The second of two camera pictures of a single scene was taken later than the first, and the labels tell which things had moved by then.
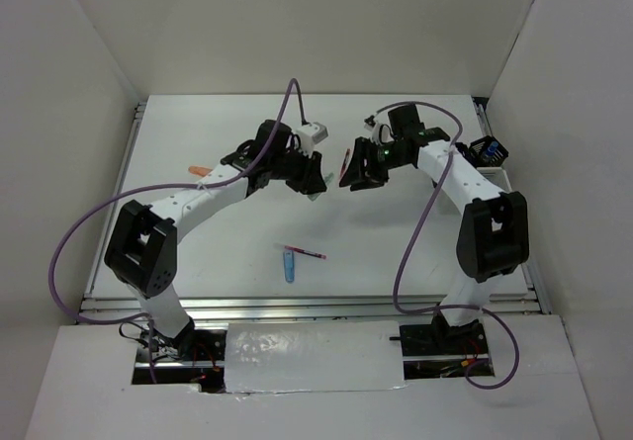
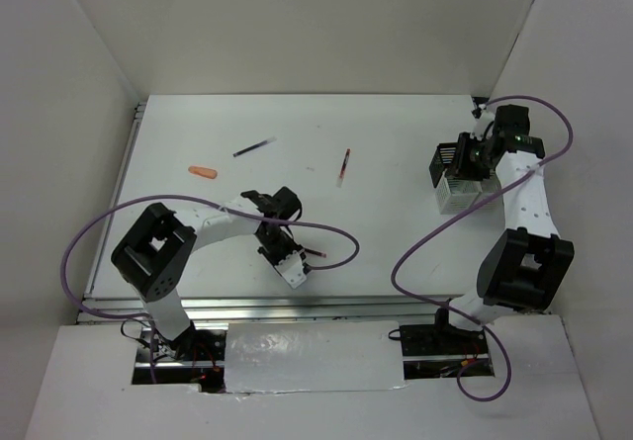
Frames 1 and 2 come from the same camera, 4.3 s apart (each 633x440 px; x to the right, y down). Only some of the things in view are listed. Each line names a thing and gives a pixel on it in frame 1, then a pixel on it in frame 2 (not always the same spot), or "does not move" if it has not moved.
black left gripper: x=312 y=180 to x=276 y=259
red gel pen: x=346 y=162 does not move
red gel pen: x=297 y=249 does not move
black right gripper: x=364 y=148 to x=464 y=169
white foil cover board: x=317 y=356 does not move
